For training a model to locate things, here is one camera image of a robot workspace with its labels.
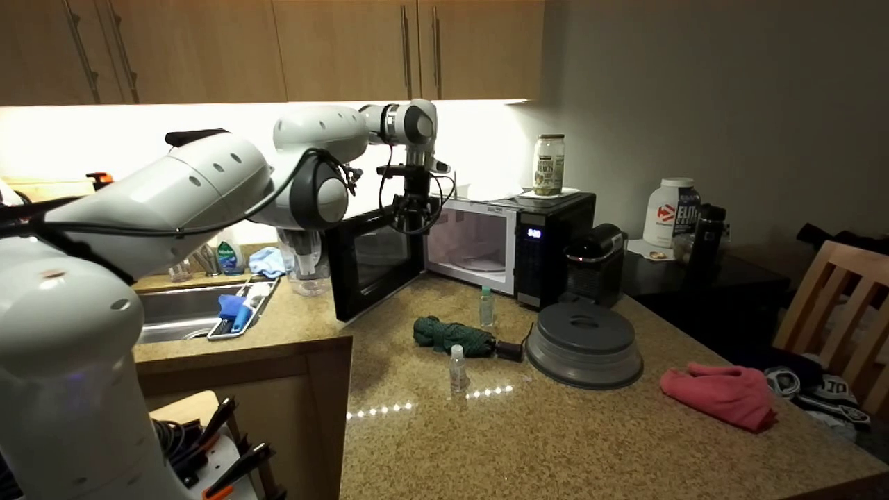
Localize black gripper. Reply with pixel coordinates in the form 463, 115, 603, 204
392, 175, 442, 232

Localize black steel microwave oven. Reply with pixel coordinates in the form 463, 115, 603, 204
321, 188, 596, 325

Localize small green plastic bottle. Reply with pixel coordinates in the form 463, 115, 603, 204
477, 279, 496, 331

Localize water filter pitcher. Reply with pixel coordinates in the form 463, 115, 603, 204
275, 225, 332, 296

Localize glass storage jar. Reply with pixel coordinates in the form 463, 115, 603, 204
528, 132, 566, 200

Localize light blue cloth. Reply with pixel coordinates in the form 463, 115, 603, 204
246, 243, 291, 283

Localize small clear plastic bottle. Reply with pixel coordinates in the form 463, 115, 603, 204
446, 340, 468, 397

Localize white sponge tray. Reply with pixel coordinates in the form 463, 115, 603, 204
204, 276, 281, 345

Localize black pod coffee maker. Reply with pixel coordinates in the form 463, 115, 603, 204
560, 222, 631, 311

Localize dish soap bottle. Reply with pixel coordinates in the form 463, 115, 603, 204
214, 238, 241, 276

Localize blue sponge brush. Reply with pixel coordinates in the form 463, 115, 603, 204
216, 290, 256, 332

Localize chrome faucet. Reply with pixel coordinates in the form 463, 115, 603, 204
163, 243, 214, 283

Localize wooden counter base cabinet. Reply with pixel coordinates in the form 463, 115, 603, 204
134, 332, 356, 500

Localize white jug with red label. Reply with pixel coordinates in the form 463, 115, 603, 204
638, 176, 696, 253

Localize stainless steel sink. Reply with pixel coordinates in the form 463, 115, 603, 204
134, 279, 246, 346

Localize dark drink bottle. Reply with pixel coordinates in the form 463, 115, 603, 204
674, 182, 705, 263

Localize wooden upper cabinets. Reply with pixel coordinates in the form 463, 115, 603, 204
0, 0, 549, 106

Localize black tall bottle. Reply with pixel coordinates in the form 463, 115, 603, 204
691, 201, 730, 271

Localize dark side table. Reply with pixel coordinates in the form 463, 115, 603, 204
624, 247, 799, 365

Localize wooden cart with black tools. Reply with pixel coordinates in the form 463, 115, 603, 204
148, 386, 281, 500

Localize red cloth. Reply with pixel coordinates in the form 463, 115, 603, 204
657, 361, 781, 435

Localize wooden slatted chair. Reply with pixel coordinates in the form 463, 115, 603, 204
771, 238, 889, 418

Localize black and white bag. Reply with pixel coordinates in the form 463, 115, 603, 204
761, 364, 874, 439

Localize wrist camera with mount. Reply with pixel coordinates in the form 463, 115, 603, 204
375, 160, 453, 179

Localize black stereo camera bar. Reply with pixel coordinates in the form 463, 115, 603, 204
163, 124, 229, 149

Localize black camera stand with clamp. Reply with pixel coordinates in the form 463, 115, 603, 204
0, 170, 120, 231

